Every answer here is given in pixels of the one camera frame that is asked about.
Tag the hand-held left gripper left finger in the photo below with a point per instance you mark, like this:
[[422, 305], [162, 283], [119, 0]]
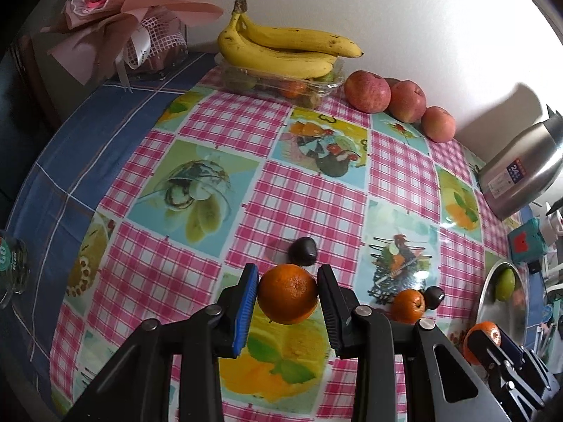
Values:
[[241, 312]]

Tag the elongated green jujube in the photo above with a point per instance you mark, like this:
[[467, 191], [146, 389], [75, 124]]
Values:
[[505, 285]]

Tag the yellow banana bunch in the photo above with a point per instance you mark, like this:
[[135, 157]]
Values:
[[281, 52]]

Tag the pink wrapped flower bouquet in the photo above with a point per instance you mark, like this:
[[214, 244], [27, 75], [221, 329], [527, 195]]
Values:
[[118, 17]]

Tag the red apple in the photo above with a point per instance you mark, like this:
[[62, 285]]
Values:
[[438, 125], [410, 102], [367, 92]]

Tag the teal plastic box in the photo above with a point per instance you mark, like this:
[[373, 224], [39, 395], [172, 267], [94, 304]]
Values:
[[525, 241]]

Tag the clear glass mug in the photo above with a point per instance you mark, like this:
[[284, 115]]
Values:
[[13, 263]]

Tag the dark purple plum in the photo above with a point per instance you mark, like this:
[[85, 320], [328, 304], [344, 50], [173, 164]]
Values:
[[302, 251], [434, 296]]

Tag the stainless steel plate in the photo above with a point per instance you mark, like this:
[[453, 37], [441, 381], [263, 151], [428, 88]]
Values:
[[514, 318]]

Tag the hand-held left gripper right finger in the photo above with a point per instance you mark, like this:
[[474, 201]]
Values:
[[330, 312]]

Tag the black power adapter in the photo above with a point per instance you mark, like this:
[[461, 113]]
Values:
[[534, 267]]

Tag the stainless steel thermos jug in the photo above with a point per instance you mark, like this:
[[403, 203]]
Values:
[[523, 162]]

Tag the orange mandarin with long stem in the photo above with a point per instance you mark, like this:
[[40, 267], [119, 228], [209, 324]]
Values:
[[407, 307]]

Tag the clear plastic fruit container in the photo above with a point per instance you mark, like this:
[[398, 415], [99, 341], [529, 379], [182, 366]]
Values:
[[281, 89]]

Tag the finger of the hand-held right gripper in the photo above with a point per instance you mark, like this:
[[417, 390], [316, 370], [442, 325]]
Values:
[[512, 347], [481, 351]]

